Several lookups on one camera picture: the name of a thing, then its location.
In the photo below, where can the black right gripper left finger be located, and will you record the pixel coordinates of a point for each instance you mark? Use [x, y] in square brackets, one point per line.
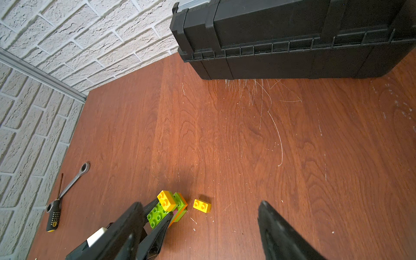
[119, 242]

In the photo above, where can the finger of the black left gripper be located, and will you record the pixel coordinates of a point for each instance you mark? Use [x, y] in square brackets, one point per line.
[149, 207]
[150, 247]

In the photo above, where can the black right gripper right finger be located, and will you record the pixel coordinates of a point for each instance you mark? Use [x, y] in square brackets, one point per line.
[280, 241]

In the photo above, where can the green 2x4 lego brick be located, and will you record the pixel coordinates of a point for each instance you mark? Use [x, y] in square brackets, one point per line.
[181, 204]
[156, 215]

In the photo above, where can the yellow lego brick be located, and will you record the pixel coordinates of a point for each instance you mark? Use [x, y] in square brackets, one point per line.
[202, 206]
[167, 201]

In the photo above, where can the orange 2x4 lego brick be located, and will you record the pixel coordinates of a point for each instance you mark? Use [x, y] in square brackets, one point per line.
[179, 217]

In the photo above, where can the black yellow screwdriver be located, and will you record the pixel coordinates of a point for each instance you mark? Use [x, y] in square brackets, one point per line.
[54, 211]

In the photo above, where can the silver ratchet wrench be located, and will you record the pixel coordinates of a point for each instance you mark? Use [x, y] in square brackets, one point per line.
[84, 169]

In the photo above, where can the black plastic toolbox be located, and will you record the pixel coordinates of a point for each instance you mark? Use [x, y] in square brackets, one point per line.
[294, 39]

